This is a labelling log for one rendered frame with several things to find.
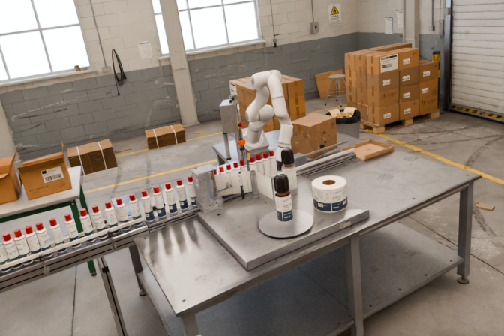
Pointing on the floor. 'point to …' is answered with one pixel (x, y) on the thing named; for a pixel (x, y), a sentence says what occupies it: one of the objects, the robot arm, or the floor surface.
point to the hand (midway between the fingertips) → (279, 167)
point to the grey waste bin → (349, 129)
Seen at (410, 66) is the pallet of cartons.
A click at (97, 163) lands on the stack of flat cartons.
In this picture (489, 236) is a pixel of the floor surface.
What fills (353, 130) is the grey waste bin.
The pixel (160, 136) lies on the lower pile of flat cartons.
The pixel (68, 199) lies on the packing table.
